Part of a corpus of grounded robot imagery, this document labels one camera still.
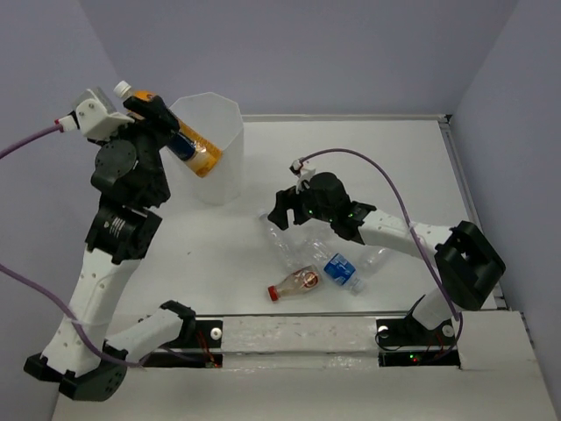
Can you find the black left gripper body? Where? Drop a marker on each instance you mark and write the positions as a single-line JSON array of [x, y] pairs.
[[155, 143]]

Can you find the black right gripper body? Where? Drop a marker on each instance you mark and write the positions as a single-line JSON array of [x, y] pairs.
[[312, 210]]

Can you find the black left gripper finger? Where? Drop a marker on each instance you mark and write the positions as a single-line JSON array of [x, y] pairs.
[[121, 120], [153, 113]]

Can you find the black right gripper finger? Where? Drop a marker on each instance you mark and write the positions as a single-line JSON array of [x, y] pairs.
[[302, 196], [283, 203]]

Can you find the clear bottle white cap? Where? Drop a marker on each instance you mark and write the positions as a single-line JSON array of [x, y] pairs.
[[279, 243]]

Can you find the orange juice bottle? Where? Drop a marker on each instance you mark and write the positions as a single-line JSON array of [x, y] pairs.
[[196, 152]]

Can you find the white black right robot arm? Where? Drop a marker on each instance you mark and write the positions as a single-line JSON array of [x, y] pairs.
[[465, 263]]

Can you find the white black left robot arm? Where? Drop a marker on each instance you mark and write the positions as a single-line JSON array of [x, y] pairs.
[[87, 363]]

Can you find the white octagonal plastic bin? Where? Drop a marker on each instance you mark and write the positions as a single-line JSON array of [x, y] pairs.
[[218, 120]]

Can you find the clear crushed bottle far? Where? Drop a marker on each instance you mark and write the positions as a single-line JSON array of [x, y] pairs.
[[316, 240]]

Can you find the blue label water bottle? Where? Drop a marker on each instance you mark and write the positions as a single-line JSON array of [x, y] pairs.
[[339, 270]]

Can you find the clear bottle far right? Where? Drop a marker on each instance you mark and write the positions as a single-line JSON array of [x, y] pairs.
[[373, 259]]

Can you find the red cap tea bottle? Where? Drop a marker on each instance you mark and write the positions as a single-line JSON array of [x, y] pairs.
[[298, 283]]

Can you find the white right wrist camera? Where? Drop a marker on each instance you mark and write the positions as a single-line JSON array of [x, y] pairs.
[[303, 170]]

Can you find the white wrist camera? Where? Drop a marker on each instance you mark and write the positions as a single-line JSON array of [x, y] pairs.
[[95, 114], [303, 170]]

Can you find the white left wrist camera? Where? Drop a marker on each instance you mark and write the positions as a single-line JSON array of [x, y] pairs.
[[95, 114]]

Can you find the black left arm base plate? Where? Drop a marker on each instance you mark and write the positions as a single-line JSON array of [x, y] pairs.
[[201, 349]]

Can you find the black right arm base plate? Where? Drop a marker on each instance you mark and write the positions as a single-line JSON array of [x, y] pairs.
[[404, 343]]

